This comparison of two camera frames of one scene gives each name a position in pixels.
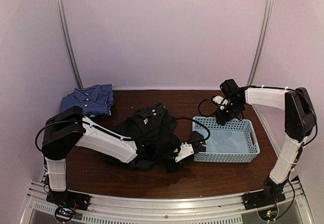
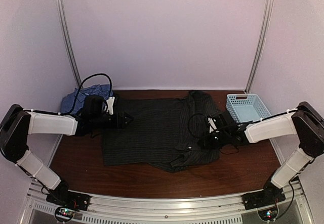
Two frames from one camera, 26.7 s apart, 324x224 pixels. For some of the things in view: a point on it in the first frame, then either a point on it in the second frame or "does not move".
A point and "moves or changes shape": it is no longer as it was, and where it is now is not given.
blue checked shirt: (96, 100) does not move
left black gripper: (171, 169) → (121, 120)
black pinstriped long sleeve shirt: (152, 128) moves or changes shape
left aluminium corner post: (67, 33) does not move
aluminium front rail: (225, 210) does not move
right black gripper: (223, 118) → (206, 143)
